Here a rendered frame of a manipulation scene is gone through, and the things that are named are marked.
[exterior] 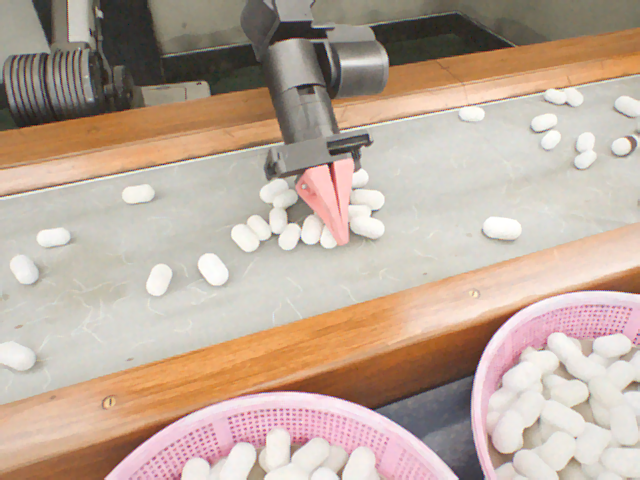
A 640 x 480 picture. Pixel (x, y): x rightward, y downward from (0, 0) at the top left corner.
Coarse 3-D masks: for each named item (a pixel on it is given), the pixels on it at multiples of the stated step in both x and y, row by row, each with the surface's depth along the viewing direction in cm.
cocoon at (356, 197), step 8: (352, 192) 55; (360, 192) 55; (368, 192) 55; (376, 192) 55; (352, 200) 55; (360, 200) 54; (368, 200) 54; (376, 200) 54; (384, 200) 55; (376, 208) 55
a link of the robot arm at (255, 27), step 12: (252, 0) 49; (264, 0) 47; (312, 0) 49; (252, 12) 50; (264, 12) 48; (240, 24) 53; (252, 24) 51; (264, 24) 50; (252, 36) 52; (264, 36) 52
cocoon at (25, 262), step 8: (16, 256) 48; (24, 256) 48; (16, 264) 47; (24, 264) 47; (32, 264) 47; (16, 272) 47; (24, 272) 46; (32, 272) 47; (24, 280) 47; (32, 280) 47
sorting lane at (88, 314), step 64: (384, 128) 68; (448, 128) 68; (512, 128) 68; (576, 128) 69; (64, 192) 58; (192, 192) 58; (256, 192) 58; (384, 192) 58; (448, 192) 58; (512, 192) 58; (576, 192) 58; (0, 256) 50; (64, 256) 50; (128, 256) 50; (192, 256) 50; (256, 256) 50; (320, 256) 50; (384, 256) 50; (448, 256) 50; (512, 256) 50; (0, 320) 45; (64, 320) 45; (128, 320) 45; (192, 320) 45; (256, 320) 45; (0, 384) 40; (64, 384) 40
